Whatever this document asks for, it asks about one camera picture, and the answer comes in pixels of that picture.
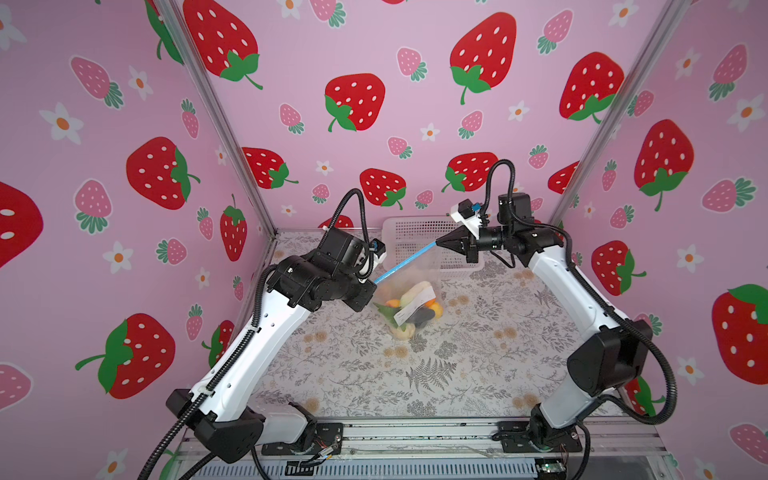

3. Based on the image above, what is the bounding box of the white plastic basket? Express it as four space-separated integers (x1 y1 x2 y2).
381 216 485 280

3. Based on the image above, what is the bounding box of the white toy radish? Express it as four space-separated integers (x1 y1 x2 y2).
374 281 440 331

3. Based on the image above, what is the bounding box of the yellow toy lemon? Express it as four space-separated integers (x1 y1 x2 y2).
428 302 444 319

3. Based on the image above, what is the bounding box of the clear zip top bag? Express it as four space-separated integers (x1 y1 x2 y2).
370 243 445 341

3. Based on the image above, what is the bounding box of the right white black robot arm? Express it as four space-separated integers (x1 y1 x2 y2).
435 193 678 450

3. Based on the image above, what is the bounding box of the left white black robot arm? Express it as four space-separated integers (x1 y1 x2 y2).
139 227 386 479

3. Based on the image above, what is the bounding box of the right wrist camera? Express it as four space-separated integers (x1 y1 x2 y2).
448 199 482 239

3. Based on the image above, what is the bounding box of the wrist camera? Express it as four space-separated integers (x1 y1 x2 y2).
448 199 482 239
362 238 387 273

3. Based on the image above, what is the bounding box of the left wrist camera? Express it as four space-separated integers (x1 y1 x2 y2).
362 238 387 273

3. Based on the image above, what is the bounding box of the right aluminium corner post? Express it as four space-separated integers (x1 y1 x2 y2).
550 0 690 224

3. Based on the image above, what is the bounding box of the aluminium corner post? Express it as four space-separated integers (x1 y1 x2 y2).
550 0 690 224
157 0 277 240

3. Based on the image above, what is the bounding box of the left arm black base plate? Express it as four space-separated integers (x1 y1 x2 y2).
261 422 344 456

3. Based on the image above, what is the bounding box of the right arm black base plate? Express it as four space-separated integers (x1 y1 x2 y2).
491 420 583 454

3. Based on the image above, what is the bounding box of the aluminium front rail frame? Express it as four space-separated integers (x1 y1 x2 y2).
195 416 682 479

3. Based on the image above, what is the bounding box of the left aluminium corner post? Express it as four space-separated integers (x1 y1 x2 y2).
157 0 277 240

